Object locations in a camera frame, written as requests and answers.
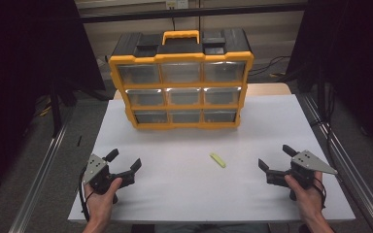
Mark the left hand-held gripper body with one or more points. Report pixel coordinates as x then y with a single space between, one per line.
94 168

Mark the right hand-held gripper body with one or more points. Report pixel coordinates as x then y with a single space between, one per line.
307 161

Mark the small yellow-green stick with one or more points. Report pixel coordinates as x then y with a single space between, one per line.
218 160

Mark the yellow and black organizer cabinet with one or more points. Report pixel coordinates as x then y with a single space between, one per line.
181 48

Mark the person's left hand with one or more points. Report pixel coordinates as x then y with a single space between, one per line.
101 202

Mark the person's right hand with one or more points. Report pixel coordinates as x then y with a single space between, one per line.
307 199

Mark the small black floor piece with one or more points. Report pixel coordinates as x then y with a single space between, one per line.
79 141

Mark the white table board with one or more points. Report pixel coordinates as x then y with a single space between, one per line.
181 187

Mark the wooden table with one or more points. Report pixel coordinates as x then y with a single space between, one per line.
268 89

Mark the black metal stand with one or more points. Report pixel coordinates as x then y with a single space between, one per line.
56 110

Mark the person's lap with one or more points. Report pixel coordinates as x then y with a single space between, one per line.
207 228

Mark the grid of clear plastic drawers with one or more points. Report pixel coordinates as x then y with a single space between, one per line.
142 73

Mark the dark curtain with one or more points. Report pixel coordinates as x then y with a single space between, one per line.
19 81
359 64

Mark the black horizontal bar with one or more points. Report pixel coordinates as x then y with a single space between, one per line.
142 15

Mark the aluminium floor rail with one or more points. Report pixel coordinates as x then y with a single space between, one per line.
39 181
353 174

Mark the white wall outlet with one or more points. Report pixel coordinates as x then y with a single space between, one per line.
177 4

